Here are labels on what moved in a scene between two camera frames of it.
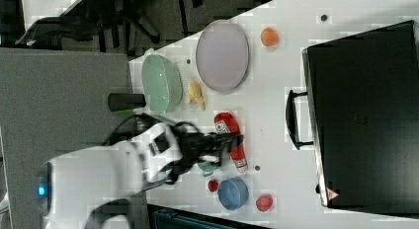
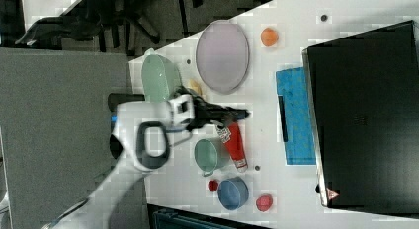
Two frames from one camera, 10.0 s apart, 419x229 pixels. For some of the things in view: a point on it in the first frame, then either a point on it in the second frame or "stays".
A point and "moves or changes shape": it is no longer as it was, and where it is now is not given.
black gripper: [195, 147] to [205, 111]
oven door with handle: [292, 118] moves or changes shape
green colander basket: [162, 83] stays
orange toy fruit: [269, 37] stays
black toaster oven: [364, 92] stays
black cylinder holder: [121, 101] stays
